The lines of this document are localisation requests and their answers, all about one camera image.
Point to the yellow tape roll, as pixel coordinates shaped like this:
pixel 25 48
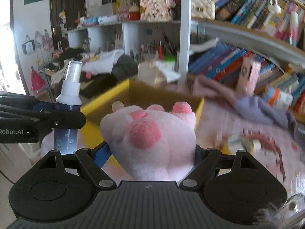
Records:
pixel 239 142

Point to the orange white small box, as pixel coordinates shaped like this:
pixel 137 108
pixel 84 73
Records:
pixel 277 98

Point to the white bookshelf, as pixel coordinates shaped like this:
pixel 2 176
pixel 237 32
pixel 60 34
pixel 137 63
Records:
pixel 129 35

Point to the pile of clothes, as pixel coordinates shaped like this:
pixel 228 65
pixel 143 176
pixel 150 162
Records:
pixel 100 72

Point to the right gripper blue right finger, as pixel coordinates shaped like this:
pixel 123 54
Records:
pixel 205 165

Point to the spray bottle with white cap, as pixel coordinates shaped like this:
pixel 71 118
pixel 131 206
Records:
pixel 66 140

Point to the pink tall box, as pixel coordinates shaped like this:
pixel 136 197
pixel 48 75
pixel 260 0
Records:
pixel 248 76

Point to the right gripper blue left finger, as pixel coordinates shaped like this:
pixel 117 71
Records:
pixel 91 162

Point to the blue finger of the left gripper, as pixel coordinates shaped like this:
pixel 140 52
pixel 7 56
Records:
pixel 51 118

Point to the yellow cardboard box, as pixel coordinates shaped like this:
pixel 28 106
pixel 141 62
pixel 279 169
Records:
pixel 131 92

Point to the purple pink cloth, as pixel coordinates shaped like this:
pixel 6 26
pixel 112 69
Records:
pixel 252 108

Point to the pink plush paw toy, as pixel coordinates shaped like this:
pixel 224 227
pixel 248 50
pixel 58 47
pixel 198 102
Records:
pixel 152 144

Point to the white quilted handbag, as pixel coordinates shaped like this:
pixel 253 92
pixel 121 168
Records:
pixel 204 9

